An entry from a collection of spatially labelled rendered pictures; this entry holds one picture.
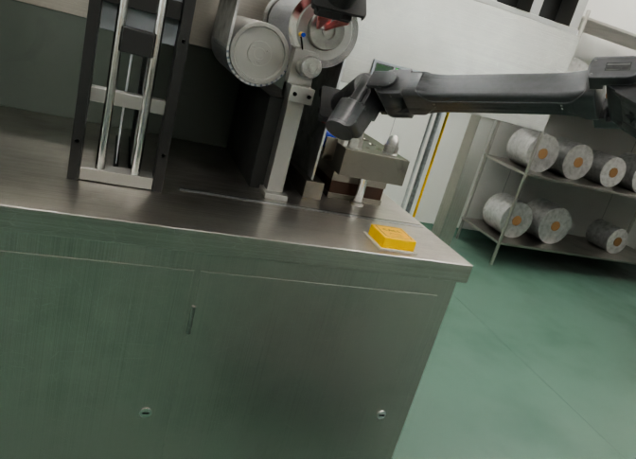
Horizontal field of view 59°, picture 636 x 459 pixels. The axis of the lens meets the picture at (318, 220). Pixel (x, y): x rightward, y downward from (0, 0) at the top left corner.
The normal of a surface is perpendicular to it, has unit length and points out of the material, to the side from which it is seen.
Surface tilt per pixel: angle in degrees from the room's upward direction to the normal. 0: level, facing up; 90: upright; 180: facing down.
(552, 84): 56
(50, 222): 90
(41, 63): 90
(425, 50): 90
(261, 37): 90
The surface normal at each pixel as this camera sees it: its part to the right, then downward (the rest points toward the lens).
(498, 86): -0.46, -0.49
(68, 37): 0.29, 0.37
